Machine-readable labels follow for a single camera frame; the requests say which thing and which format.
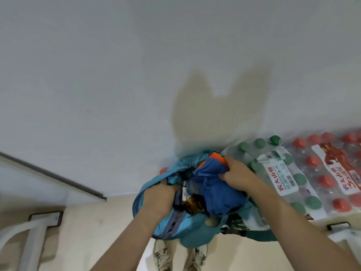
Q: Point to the person's left hand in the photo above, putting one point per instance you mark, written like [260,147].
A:
[159,197]

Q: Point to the person's right hand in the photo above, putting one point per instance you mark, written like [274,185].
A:
[239,174]

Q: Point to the blue t-shirt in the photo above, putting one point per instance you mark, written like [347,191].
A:
[217,191]

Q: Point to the orange t-shirt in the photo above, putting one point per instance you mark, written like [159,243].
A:
[215,159]

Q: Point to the light blue backpack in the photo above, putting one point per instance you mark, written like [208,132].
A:
[197,231]

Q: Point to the person's left forearm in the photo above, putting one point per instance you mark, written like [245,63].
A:
[124,242]

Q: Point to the person's right forearm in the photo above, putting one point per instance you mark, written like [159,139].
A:
[304,234]

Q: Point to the white and black sneaker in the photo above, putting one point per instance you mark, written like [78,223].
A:
[198,258]
[162,256]

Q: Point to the stack of water bottle packs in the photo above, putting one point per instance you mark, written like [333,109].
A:
[310,172]

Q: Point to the white panel leaning on wall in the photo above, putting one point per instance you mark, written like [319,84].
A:
[42,183]

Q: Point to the white leg machine frame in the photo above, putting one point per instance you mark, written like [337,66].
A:
[31,239]

